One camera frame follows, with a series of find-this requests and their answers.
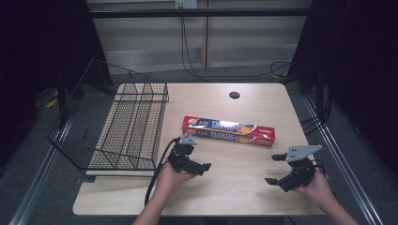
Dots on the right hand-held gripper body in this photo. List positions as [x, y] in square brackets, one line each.
[298, 178]

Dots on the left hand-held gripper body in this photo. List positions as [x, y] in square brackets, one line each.
[183, 162]

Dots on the person's right hand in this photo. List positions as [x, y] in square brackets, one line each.
[317, 190]

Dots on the person's left hand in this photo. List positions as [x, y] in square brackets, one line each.
[167, 179]

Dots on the red plastic wrap box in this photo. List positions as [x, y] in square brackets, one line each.
[228, 131]

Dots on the black curtain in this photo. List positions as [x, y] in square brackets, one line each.
[37, 62]
[359, 72]

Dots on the black stand leg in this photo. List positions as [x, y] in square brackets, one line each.
[62, 103]

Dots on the black horizontal bar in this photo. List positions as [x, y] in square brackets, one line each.
[200, 13]

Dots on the metal floor rail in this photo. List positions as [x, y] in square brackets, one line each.
[341, 162]
[37, 178]

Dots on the white wall outlet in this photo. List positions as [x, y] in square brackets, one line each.
[186, 4]

